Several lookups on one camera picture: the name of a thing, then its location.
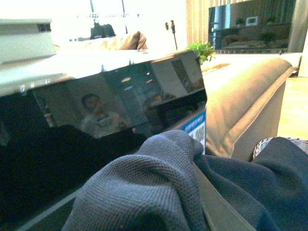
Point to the white woven laundry basket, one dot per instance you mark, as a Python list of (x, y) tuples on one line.
[(302, 144)]

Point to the white appliance at left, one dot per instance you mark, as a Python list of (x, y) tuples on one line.
[(25, 39)]

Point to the green potted plant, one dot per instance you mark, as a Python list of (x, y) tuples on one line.
[(203, 50)]

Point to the flat screen television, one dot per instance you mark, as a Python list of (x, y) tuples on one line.
[(248, 26)]

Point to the blue energy label sticker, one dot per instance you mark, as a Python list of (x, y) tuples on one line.
[(196, 128)]

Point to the dark navy clothes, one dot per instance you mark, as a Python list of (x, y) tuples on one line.
[(270, 193)]

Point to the metal clothes drying rack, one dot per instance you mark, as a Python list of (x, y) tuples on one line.
[(123, 15)]

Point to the black t-shirt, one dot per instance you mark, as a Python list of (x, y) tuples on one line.
[(101, 31)]

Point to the grey knit garment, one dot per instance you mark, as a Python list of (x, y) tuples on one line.
[(154, 189)]

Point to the stick vacuum cleaner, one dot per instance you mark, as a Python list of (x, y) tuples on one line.
[(170, 26)]

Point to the tan leather sofa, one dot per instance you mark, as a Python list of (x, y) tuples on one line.
[(244, 102)]

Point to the brown leather cushion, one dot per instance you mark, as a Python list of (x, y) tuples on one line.
[(135, 41)]

